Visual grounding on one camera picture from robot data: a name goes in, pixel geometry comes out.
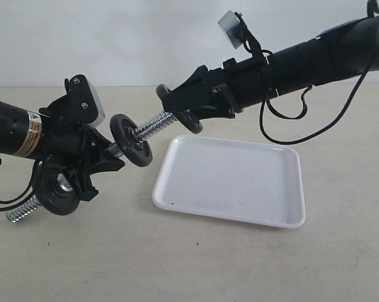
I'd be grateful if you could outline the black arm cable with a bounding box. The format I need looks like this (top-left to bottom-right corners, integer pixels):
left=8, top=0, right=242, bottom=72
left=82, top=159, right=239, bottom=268
left=0, top=150, right=39, bottom=212
left=258, top=0, right=379, bottom=146

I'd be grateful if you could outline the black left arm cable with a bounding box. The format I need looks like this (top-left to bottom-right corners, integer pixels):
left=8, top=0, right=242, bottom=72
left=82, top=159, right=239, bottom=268
left=0, top=150, right=39, bottom=212

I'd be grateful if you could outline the black weight plate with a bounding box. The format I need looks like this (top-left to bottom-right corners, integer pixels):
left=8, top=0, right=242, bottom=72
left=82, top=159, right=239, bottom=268
left=156, top=84, right=203, bottom=134
left=33, top=164, right=80, bottom=216

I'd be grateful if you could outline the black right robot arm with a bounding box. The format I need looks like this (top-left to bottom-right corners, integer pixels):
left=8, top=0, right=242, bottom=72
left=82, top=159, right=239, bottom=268
left=156, top=15, right=379, bottom=120

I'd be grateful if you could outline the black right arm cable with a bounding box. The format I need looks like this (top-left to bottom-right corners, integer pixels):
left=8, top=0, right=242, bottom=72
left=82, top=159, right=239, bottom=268
left=258, top=0, right=379, bottom=146

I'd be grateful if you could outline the black weight plate end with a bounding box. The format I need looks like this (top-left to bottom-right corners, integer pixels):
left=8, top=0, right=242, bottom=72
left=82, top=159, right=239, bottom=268
left=109, top=114, right=153, bottom=167

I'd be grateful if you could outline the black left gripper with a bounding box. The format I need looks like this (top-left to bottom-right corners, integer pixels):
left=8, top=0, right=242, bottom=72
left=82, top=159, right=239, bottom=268
left=38, top=100, right=126, bottom=201

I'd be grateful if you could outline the chrome threaded dumbbell bar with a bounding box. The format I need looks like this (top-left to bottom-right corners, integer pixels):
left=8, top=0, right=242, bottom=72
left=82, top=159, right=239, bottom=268
left=6, top=112, right=176, bottom=222

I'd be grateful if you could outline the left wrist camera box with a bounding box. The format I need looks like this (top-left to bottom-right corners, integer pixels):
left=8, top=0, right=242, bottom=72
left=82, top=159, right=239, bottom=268
left=65, top=74, right=106, bottom=128

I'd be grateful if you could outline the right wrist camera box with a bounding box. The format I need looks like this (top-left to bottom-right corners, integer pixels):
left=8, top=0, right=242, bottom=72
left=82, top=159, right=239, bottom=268
left=218, top=10, right=265, bottom=62

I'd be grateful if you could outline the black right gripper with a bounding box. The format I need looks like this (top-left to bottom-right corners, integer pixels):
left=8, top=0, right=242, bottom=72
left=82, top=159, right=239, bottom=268
left=161, top=50, right=278, bottom=121

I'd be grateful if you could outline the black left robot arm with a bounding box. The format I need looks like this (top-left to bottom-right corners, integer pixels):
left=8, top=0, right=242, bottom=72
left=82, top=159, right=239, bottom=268
left=0, top=96, right=125, bottom=211

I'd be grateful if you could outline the white rectangular plastic tray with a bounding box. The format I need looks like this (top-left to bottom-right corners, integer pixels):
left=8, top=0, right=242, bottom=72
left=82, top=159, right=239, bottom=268
left=151, top=135, right=306, bottom=229

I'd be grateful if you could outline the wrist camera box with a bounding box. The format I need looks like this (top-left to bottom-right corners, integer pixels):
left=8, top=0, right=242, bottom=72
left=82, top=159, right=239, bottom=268
left=218, top=10, right=265, bottom=62
left=65, top=74, right=106, bottom=128

